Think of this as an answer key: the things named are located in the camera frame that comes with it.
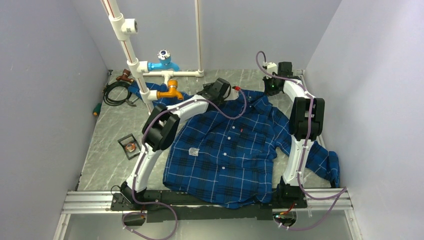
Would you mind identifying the blue plaid shirt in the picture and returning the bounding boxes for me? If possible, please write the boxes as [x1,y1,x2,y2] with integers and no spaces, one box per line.
[149,83,340,209]

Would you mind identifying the round brooch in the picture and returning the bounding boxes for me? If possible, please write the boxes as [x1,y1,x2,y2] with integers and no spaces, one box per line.
[125,142,137,153]

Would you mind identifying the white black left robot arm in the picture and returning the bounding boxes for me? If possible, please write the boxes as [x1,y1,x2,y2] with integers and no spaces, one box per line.
[120,78,240,210]

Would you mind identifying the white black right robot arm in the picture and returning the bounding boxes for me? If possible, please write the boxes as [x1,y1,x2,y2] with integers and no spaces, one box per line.
[262,61,325,208]

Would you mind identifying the orange plastic faucet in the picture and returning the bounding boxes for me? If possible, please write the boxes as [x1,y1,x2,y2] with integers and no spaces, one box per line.
[156,79,184,100]

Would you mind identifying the blue plastic faucet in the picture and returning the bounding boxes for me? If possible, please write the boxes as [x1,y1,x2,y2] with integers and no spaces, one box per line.
[147,49,180,72]

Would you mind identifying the black hinged display case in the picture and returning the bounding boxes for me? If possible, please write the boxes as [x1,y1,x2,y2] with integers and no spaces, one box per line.
[117,133,141,160]

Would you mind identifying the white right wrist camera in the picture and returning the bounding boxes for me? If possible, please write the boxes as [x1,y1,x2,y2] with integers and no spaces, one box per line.
[263,62,278,76]

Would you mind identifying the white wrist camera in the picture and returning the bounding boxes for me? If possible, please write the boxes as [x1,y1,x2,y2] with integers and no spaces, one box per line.
[263,62,278,76]
[224,87,240,101]

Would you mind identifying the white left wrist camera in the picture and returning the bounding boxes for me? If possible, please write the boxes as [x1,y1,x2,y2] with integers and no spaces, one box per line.
[224,87,240,101]

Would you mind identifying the coiled black cable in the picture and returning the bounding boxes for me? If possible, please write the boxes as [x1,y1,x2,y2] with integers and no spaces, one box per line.
[103,81,137,107]

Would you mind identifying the white pvc pipe frame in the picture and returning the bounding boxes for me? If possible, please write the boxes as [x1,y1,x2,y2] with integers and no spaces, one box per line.
[101,0,204,113]

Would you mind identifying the green orange handled screwdriver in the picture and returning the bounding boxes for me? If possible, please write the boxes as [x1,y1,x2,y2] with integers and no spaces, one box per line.
[92,102,102,117]

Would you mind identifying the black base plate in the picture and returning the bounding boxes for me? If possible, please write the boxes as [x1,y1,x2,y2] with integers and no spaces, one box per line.
[110,190,308,223]

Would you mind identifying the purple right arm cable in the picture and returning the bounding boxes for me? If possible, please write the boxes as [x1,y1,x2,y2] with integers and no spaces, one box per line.
[255,50,348,232]

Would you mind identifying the aluminium rail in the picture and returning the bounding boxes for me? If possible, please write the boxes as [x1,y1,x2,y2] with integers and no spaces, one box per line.
[61,188,354,214]

